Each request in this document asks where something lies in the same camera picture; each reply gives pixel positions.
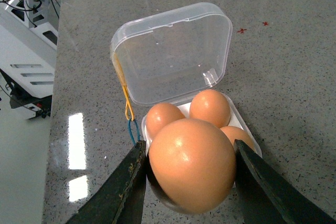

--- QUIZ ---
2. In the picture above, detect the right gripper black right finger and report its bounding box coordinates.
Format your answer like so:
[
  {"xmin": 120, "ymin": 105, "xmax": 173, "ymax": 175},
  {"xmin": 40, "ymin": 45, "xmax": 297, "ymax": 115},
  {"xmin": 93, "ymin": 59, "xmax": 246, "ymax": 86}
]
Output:
[{"xmin": 234, "ymin": 140, "xmax": 335, "ymax": 223}]

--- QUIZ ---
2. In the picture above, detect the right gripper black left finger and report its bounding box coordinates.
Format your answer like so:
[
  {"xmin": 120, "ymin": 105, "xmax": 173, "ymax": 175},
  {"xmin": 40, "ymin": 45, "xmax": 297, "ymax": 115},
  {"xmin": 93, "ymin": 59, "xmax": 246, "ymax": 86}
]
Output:
[{"xmin": 67, "ymin": 141, "xmax": 146, "ymax": 223}]

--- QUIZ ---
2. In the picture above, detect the brown egg carried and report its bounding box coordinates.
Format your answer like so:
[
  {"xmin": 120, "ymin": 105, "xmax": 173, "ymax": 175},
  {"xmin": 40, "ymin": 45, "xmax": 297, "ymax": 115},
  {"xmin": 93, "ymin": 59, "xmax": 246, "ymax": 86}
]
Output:
[{"xmin": 149, "ymin": 119, "xmax": 236, "ymax": 214}]

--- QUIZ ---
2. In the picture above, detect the brown egg back right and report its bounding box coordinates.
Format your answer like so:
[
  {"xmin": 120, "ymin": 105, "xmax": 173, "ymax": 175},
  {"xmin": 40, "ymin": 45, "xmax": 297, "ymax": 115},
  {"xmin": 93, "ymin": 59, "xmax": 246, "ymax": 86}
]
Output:
[{"xmin": 220, "ymin": 126, "xmax": 256, "ymax": 151}]

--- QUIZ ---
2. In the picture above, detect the brown egg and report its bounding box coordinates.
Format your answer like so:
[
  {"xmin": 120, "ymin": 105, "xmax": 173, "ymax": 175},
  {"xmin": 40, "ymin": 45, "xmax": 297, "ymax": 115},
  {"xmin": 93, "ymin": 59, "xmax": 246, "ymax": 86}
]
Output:
[
  {"xmin": 189, "ymin": 89, "xmax": 231, "ymax": 128},
  {"xmin": 220, "ymin": 126, "xmax": 256, "ymax": 151},
  {"xmin": 146, "ymin": 103, "xmax": 185, "ymax": 139}
]

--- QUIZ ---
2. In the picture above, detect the brown egg front left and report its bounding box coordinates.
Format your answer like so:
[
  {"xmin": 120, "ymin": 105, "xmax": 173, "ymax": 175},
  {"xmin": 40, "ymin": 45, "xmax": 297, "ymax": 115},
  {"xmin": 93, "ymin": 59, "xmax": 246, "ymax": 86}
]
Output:
[{"xmin": 146, "ymin": 103, "xmax": 185, "ymax": 139}]

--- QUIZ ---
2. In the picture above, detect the brown egg back left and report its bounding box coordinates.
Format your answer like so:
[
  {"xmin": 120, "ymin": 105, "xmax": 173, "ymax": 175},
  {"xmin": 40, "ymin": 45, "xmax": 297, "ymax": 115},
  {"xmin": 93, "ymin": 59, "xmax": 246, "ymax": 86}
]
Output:
[{"xmin": 189, "ymin": 89, "xmax": 231, "ymax": 128}]

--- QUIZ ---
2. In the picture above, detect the clear plastic egg box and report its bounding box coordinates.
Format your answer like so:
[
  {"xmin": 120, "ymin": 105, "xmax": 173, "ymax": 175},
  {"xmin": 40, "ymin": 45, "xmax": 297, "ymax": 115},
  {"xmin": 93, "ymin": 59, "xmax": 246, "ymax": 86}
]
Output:
[{"xmin": 109, "ymin": 2, "xmax": 263, "ymax": 210}]

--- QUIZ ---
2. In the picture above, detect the blue rubber band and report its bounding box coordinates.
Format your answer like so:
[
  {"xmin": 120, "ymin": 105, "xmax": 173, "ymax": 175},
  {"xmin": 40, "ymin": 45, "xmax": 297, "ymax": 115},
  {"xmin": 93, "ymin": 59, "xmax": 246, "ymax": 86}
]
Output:
[{"xmin": 128, "ymin": 119, "xmax": 141, "ymax": 145}]

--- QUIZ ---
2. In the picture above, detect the white machine base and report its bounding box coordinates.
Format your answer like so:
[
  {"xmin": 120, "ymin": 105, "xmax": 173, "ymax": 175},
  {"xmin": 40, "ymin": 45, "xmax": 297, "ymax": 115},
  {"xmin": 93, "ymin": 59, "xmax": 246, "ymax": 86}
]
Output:
[{"xmin": 1, "ymin": 0, "xmax": 59, "ymax": 119}]

